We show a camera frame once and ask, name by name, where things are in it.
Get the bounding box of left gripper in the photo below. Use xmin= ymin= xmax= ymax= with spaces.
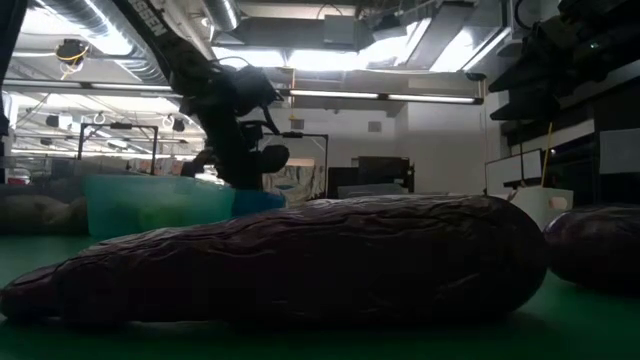
xmin=172 ymin=64 xmax=291 ymax=191

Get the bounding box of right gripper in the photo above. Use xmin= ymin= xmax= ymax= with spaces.
xmin=487 ymin=17 xmax=596 ymax=122

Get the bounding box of green cucumber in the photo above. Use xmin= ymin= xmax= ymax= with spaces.
xmin=132 ymin=202 xmax=174 ymax=232

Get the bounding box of blue plastic bin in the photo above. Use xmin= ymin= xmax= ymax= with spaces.
xmin=231 ymin=189 xmax=287 ymax=217

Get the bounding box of white patterned cloth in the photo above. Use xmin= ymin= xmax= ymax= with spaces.
xmin=262 ymin=164 xmax=326 ymax=204

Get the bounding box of white board panel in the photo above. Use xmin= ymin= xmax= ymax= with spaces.
xmin=484 ymin=148 xmax=545 ymax=196

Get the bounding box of black monitor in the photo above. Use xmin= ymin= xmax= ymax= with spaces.
xmin=355 ymin=155 xmax=416 ymax=194
xmin=327 ymin=167 xmax=359 ymax=199

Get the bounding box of dark purple eggplant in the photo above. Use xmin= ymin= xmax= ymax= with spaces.
xmin=543 ymin=203 xmax=640 ymax=296
xmin=0 ymin=193 xmax=549 ymax=326

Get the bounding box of dark transparent plastic bin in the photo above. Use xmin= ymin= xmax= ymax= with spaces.
xmin=337 ymin=183 xmax=410 ymax=200

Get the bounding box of long ceiling light strip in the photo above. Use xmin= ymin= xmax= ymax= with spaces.
xmin=2 ymin=78 xmax=485 ymax=106

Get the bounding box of white plastic bin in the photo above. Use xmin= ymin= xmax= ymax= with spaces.
xmin=509 ymin=185 xmax=575 ymax=231

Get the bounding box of teal plastic bin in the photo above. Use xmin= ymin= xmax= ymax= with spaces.
xmin=83 ymin=173 xmax=236 ymax=239

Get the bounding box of dark grey plastic bin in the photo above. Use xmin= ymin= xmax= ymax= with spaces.
xmin=0 ymin=183 xmax=90 ymax=236

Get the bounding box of clear plastic bin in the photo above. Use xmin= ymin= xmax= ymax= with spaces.
xmin=0 ymin=155 xmax=126 ymax=187

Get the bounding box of black metal frame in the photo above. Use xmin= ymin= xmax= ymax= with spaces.
xmin=255 ymin=131 xmax=330 ymax=199
xmin=77 ymin=123 xmax=160 ymax=175

